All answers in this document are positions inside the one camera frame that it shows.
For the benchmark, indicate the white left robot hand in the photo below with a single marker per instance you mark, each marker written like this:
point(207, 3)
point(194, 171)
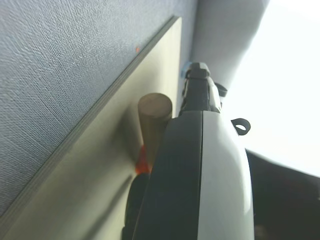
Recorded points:
point(200, 175)

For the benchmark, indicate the orange clay dough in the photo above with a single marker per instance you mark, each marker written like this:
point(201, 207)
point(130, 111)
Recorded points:
point(142, 162)

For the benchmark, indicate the wooden rolling pin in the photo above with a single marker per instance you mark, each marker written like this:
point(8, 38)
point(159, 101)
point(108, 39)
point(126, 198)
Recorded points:
point(153, 110)

